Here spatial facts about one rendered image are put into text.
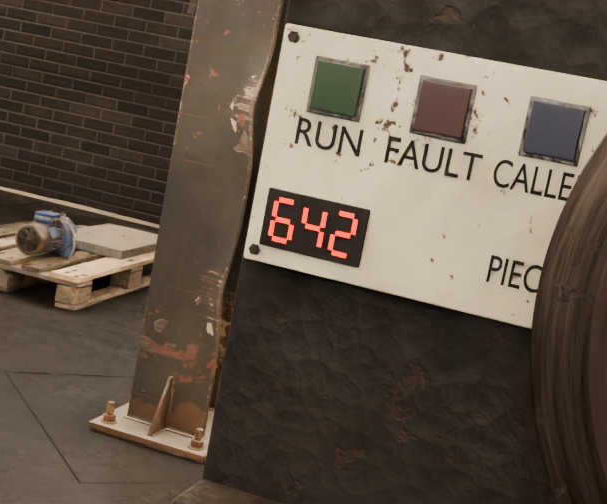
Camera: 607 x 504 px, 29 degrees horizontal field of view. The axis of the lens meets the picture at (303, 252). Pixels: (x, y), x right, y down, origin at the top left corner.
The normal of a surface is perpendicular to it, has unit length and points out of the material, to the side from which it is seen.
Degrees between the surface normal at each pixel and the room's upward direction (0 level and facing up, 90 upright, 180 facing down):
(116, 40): 90
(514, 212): 90
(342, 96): 90
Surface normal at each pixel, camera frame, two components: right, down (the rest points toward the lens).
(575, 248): -0.32, 0.10
